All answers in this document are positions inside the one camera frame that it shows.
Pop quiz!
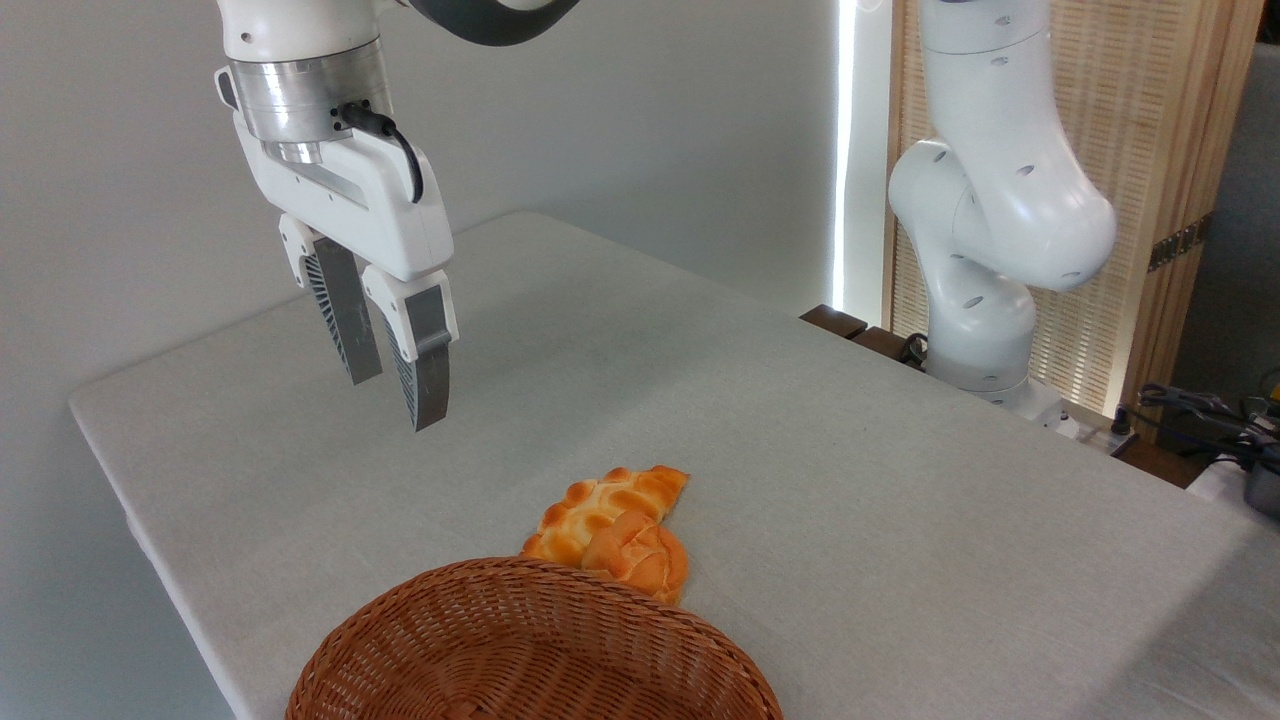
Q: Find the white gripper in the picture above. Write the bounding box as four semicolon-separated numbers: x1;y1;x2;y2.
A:
233;110;460;433

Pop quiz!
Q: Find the round knotted bread roll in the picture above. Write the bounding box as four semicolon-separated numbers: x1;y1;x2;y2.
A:
578;508;691;608

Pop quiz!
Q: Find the long braided bread loaf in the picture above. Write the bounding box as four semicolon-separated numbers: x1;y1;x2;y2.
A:
520;465;691;567

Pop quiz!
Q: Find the brown wicker basket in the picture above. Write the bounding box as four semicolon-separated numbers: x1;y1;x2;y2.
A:
285;557;784;720

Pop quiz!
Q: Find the light grey tablecloth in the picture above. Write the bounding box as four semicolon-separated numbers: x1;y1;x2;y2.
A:
68;210;1280;720

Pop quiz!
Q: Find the white power strip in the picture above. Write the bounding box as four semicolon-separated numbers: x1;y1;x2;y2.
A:
1045;402;1141;457

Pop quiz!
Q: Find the black screen hinge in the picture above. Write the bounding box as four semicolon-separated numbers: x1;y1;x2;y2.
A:
1148;212;1214;273

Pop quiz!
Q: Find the wooden slatted folding screen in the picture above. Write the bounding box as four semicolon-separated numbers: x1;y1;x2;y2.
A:
882;0;1266;441

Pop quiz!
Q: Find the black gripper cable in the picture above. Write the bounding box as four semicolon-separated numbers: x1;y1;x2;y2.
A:
335;102;425;205

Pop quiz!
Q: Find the black cable bundle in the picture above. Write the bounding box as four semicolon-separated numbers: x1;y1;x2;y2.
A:
1138;383;1280;471

